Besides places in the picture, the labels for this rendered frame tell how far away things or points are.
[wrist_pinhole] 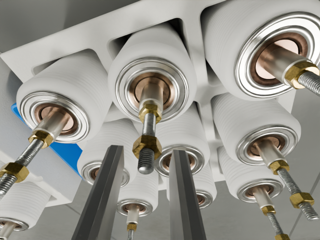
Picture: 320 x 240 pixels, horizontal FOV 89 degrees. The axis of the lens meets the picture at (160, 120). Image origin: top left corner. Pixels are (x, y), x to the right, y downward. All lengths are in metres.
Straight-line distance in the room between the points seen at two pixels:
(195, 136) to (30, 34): 0.42
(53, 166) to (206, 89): 0.44
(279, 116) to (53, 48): 0.29
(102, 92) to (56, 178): 0.36
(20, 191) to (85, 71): 0.39
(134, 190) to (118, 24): 0.27
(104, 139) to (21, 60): 0.15
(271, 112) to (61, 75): 0.25
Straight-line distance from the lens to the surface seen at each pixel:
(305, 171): 0.92
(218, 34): 0.20
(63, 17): 0.45
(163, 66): 0.16
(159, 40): 0.17
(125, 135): 0.29
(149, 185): 0.35
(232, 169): 0.34
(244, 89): 0.18
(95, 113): 0.21
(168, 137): 0.22
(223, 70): 0.18
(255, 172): 0.32
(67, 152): 0.54
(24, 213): 0.53
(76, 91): 0.20
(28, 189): 0.55
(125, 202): 0.36
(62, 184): 0.56
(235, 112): 0.25
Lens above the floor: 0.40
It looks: 52 degrees down
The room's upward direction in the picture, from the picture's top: 180 degrees counter-clockwise
